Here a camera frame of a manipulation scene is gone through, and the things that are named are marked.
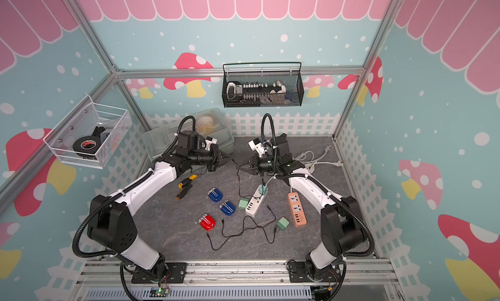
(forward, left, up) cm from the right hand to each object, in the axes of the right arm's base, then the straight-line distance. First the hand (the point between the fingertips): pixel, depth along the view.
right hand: (237, 167), depth 75 cm
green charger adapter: (+3, -10, -22) cm, 24 cm away
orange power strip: (-7, -26, -24) cm, 36 cm away
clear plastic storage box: (+34, +16, -6) cm, 38 cm away
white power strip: (-2, -7, -24) cm, 25 cm away
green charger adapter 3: (-13, -19, -24) cm, 33 cm away
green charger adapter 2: (-3, -1, -23) cm, 24 cm away
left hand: (+5, +2, -1) cm, 5 cm away
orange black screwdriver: (+2, +29, -23) cm, 37 cm away
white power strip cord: (+25, -37, -27) cm, 52 cm away
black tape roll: (+3, +54, +10) cm, 55 cm away
